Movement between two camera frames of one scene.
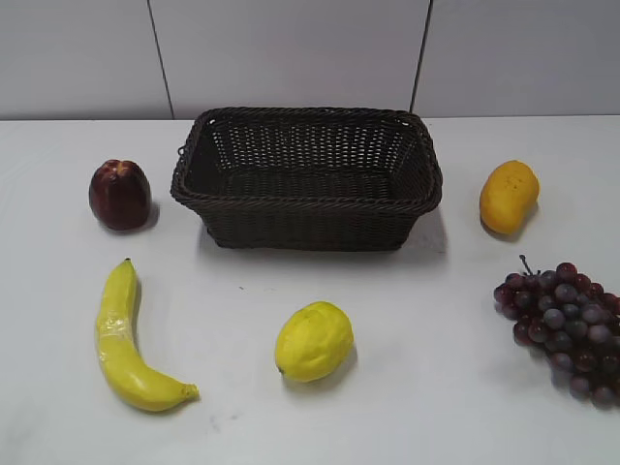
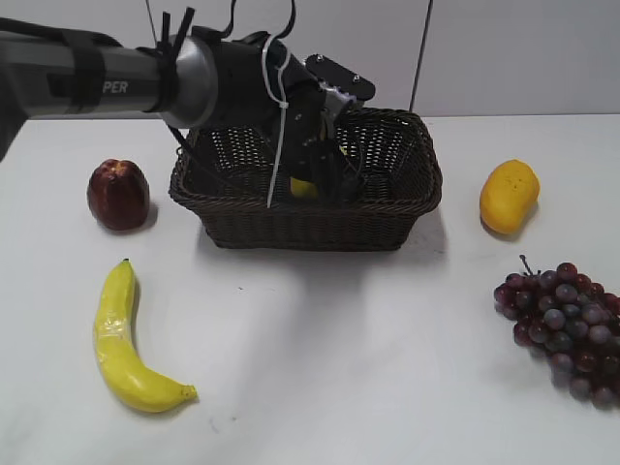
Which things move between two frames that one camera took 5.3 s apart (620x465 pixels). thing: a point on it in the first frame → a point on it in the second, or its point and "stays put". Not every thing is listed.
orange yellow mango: x=509 y=193 stays put
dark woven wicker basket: x=308 y=178 stays put
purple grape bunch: x=573 y=322 stays put
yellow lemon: x=314 y=342 → x=302 y=189
